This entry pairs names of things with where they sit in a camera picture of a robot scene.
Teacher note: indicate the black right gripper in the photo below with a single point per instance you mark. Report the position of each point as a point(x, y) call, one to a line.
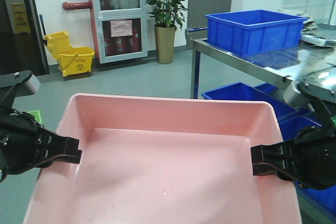
point(314, 151)

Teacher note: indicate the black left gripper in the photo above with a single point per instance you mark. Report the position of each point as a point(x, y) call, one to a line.
point(19, 151)

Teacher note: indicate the pink plastic bin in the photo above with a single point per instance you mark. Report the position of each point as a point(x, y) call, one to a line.
point(160, 160)

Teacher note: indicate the blue bin under table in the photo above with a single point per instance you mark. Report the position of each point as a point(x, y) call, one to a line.
point(242, 92)

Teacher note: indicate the blue bin on table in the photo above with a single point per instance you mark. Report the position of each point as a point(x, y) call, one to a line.
point(252, 32)

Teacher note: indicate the yellow mop bucket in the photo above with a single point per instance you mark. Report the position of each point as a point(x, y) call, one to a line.
point(71, 60)

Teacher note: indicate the stainless steel table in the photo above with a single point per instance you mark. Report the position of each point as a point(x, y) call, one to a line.
point(308, 64)

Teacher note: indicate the yellow wet floor sign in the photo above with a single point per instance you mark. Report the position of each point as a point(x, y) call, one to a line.
point(20, 19)

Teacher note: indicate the potted plant gold pot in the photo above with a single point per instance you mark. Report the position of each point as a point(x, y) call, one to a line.
point(168, 15)

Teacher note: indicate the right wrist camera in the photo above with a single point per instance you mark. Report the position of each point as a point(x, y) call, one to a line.
point(319, 101)

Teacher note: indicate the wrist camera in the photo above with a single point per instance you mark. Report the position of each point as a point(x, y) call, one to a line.
point(18, 84)
point(319, 101)

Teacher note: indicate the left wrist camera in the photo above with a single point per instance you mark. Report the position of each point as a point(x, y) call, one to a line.
point(18, 84)

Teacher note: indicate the fire hose cabinet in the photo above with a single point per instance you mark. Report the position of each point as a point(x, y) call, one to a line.
point(118, 29)

